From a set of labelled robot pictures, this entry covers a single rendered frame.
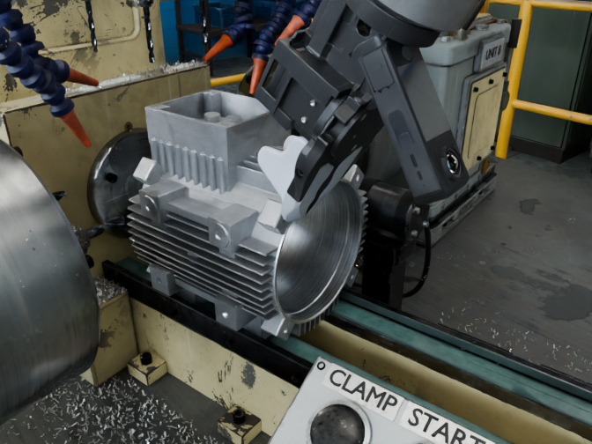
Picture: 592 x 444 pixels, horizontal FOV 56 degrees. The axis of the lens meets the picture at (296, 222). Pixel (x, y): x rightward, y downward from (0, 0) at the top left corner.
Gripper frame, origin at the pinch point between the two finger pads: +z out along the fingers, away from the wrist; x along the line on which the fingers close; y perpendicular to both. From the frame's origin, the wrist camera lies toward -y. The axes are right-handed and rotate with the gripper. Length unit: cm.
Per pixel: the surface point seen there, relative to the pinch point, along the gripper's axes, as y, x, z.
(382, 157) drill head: 4.8, -31.9, 9.8
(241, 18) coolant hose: 27.1, -19.7, 1.0
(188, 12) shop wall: 374, -414, 277
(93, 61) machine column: 40.9, -10.4, 16.0
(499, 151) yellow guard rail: 10, -251, 96
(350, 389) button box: -13.1, 14.8, -6.6
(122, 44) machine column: 41.7, -15.6, 14.6
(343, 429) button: -14.2, 17.0, -6.6
